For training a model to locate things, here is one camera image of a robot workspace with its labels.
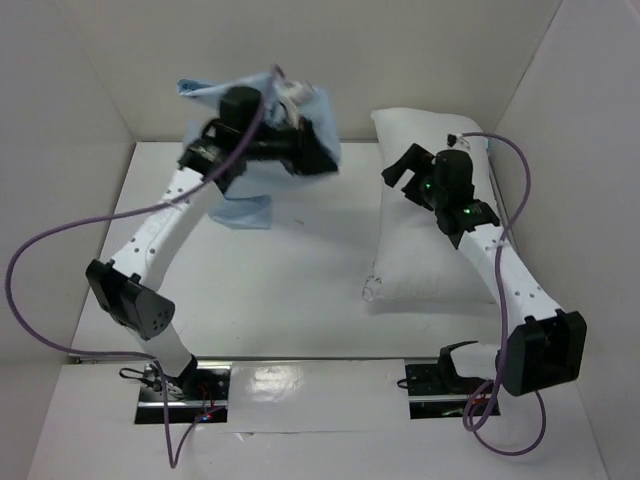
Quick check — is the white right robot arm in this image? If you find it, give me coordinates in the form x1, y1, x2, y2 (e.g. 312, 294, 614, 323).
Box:
382, 144, 587, 396

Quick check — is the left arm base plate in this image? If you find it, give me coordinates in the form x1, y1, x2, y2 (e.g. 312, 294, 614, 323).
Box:
118, 362, 231, 425

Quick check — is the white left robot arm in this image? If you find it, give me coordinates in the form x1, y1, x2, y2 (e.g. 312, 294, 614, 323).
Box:
85, 80, 339, 399

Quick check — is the white pillow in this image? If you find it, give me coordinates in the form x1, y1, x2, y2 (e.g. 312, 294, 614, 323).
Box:
362, 107, 494, 304

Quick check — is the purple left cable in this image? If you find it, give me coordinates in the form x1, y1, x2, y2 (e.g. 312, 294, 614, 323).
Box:
9, 63, 289, 469

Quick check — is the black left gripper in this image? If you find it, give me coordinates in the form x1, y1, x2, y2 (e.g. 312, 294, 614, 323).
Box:
241, 113, 337, 176

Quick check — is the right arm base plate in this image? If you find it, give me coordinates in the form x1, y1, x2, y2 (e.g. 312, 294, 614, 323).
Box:
396, 341, 484, 420

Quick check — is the light blue pillowcase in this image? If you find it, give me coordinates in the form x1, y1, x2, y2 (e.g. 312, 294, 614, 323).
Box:
177, 72, 341, 230

